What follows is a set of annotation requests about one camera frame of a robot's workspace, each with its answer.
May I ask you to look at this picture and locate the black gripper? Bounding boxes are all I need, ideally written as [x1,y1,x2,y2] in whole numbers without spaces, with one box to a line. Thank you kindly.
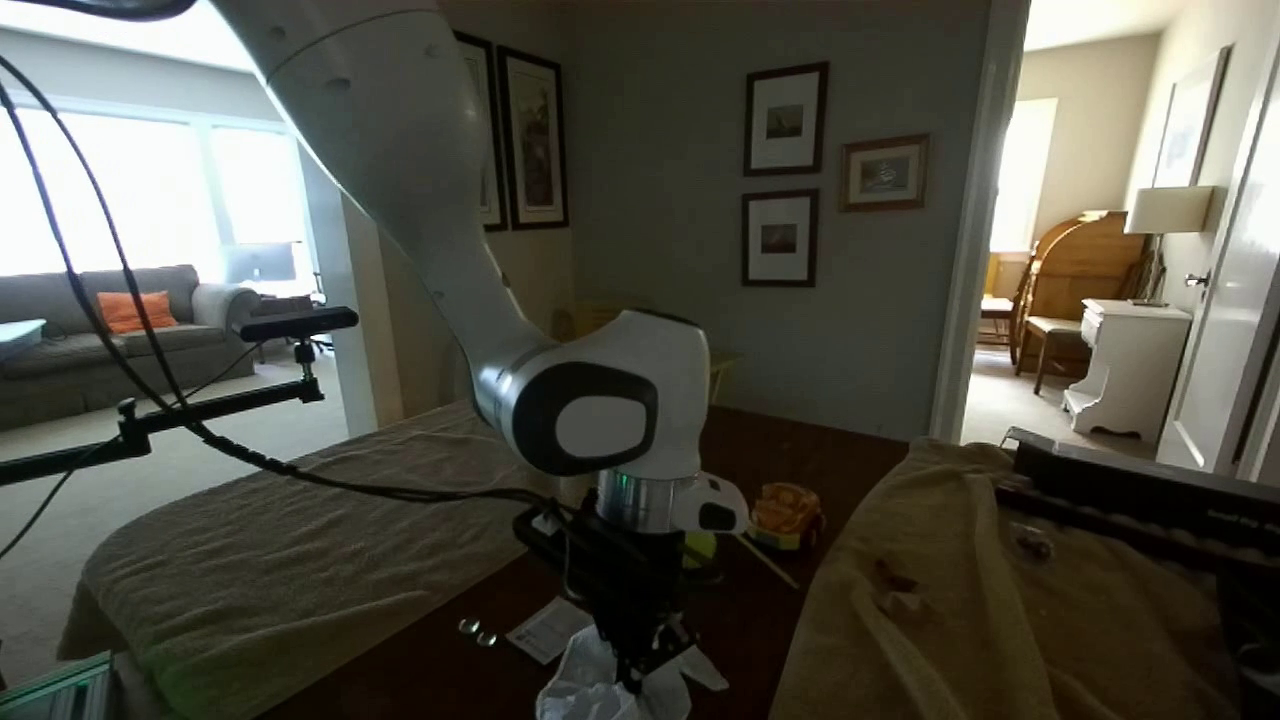
[566,521,706,688]

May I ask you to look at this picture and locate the small shiny metal object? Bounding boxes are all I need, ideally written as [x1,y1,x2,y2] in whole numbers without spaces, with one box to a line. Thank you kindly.
[451,613,504,657]

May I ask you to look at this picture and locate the orange yellow toy truck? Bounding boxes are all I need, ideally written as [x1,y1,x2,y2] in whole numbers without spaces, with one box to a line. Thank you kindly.
[743,479,829,554]

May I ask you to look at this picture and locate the wrinkled beige cloth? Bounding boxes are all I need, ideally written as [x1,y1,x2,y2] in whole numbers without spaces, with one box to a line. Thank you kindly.
[57,395,566,720]

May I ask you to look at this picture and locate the tan cloth with stains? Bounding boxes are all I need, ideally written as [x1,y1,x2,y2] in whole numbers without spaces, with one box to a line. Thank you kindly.
[767,436,1247,720]

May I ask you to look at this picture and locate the tall black framed picture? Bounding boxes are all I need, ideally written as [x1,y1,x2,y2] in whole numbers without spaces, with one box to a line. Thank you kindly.
[451,27,512,235]
[492,44,571,232]

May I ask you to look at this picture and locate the long black case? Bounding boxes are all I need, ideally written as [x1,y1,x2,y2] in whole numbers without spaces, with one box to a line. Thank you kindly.
[996,423,1280,580]

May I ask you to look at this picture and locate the brown framed picture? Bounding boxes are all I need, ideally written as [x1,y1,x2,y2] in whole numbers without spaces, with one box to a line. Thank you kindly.
[835,126,935,214]

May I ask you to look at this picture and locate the small white cabinet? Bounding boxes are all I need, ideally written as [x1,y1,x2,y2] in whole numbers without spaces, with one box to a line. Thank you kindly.
[1062,295,1196,449]

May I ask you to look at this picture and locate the wooden chair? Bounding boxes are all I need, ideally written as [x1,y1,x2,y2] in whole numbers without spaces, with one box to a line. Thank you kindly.
[1006,202,1160,399]

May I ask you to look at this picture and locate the orange pillow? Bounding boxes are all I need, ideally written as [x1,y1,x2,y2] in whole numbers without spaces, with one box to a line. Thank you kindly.
[90,283,184,338]

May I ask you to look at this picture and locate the grey sofa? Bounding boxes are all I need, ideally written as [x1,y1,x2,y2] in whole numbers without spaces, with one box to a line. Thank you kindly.
[0,259,327,432]

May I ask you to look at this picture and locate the white door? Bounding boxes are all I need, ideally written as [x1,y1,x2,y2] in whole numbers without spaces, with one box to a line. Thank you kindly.
[1153,52,1280,485]

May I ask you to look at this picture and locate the cream lampshade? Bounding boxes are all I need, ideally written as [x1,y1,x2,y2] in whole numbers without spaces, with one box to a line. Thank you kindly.
[1125,180,1220,238]

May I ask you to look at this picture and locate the large light framed picture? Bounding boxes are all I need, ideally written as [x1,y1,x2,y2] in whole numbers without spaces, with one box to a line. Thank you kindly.
[1147,44,1242,191]

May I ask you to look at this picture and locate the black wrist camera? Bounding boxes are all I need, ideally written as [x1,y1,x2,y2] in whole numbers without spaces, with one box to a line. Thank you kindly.
[510,499,591,568]

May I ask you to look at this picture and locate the black stereo camera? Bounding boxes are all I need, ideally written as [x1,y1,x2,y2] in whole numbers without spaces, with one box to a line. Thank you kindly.
[232,304,364,347]

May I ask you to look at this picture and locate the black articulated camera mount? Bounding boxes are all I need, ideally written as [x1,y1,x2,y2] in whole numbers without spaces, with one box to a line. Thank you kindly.
[0,334,332,492]

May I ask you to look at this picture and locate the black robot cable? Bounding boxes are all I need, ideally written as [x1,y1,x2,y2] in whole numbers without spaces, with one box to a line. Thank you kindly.
[0,52,553,562]

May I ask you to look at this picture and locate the green lit metal rail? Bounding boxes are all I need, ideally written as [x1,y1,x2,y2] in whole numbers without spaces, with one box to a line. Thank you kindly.
[0,649,119,720]

